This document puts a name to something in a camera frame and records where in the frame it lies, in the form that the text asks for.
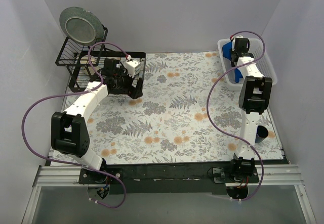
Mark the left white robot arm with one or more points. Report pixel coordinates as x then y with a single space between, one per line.
69 133

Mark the cream mug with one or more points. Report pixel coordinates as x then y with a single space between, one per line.
88 70

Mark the floral table mat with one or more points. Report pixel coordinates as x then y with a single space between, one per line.
186 114

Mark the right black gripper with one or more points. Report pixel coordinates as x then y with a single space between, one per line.
234 57

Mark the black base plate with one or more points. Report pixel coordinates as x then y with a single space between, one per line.
189 177

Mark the white plastic basket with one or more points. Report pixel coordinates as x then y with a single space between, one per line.
264 65

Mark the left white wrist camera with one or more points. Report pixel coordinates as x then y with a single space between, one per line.
132 67

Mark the grey green plate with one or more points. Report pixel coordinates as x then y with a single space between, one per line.
82 26

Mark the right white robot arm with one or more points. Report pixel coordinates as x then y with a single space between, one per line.
253 101

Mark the dark blue mug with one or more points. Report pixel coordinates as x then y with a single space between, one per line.
261 134

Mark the blue printed t shirt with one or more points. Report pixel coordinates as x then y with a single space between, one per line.
226 50

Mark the black wire dish rack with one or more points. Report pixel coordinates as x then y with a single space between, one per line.
73 57

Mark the aluminium frame rail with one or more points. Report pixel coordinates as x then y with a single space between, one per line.
68 176

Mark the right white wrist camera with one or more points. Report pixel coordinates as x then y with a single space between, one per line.
233 38

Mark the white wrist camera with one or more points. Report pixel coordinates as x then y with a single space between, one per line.
233 38
132 67

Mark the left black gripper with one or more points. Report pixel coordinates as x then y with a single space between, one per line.
129 88

